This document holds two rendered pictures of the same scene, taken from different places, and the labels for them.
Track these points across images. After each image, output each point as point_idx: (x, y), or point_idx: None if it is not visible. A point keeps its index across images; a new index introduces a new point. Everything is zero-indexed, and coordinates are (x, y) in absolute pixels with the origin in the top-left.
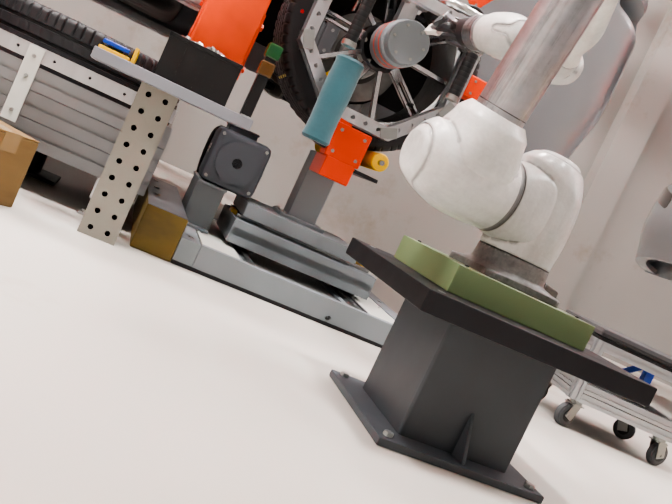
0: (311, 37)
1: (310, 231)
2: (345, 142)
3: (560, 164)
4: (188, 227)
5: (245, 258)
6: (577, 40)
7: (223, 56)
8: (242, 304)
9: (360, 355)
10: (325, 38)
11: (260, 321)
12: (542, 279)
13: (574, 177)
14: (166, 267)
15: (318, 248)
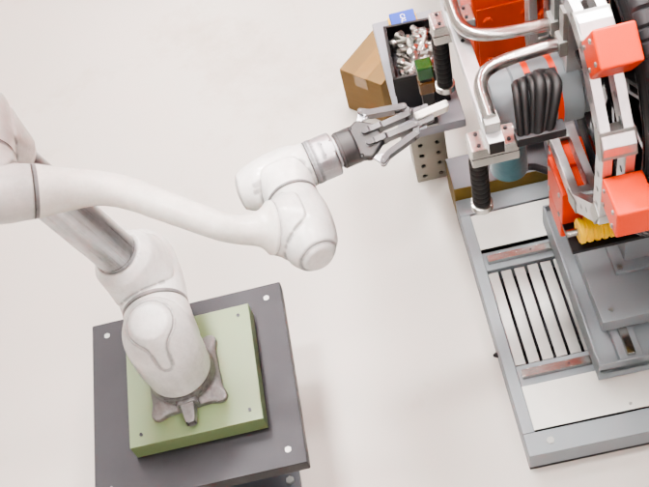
0: (526, 42)
1: (579, 263)
2: (552, 185)
3: (125, 320)
4: (542, 189)
5: (511, 250)
6: (58, 234)
7: (389, 64)
8: (412, 285)
9: (420, 396)
10: None
11: (373, 304)
12: (155, 393)
13: (124, 337)
14: (426, 220)
15: (585, 287)
